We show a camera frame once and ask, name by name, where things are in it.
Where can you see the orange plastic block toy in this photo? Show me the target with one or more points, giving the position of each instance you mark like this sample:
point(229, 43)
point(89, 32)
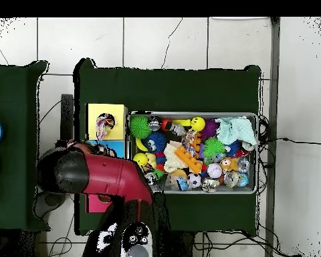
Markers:
point(188, 160)

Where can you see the mint green knitted cloth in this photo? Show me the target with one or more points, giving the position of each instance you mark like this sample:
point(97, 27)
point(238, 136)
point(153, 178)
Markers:
point(236, 131)

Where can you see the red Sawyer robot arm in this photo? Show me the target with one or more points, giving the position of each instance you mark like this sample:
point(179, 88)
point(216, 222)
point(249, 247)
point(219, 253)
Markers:
point(109, 174)

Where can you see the white baseball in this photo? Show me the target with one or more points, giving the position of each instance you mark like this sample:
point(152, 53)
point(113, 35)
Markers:
point(214, 170)

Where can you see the colourful dotted cloth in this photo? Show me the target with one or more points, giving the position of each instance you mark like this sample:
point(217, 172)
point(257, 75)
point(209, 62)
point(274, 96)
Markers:
point(104, 125)

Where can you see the plain yellow ball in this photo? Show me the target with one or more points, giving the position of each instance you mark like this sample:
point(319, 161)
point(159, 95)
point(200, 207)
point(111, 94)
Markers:
point(140, 159)

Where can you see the blue spiky rubber ball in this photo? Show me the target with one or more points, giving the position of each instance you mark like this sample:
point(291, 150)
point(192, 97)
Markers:
point(154, 141)

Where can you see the grey metal rail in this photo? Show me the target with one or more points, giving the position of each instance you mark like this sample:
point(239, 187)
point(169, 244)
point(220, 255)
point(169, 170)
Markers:
point(274, 53)

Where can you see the yellow smiley face ball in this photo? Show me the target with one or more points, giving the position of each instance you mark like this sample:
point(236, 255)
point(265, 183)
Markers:
point(198, 123)

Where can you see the green spiky rubber ball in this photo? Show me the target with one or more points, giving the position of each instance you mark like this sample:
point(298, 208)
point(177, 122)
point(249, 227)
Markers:
point(140, 127)
point(214, 147)

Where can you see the cream fluffy cloth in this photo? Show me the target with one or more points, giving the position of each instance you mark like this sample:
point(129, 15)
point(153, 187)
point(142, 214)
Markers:
point(172, 160)

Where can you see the dark green table cloth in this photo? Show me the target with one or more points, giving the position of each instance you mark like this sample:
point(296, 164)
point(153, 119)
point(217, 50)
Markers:
point(13, 93)
point(163, 91)

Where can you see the wooden box with three holes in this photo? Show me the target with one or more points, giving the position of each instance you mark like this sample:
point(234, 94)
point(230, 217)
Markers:
point(117, 115)

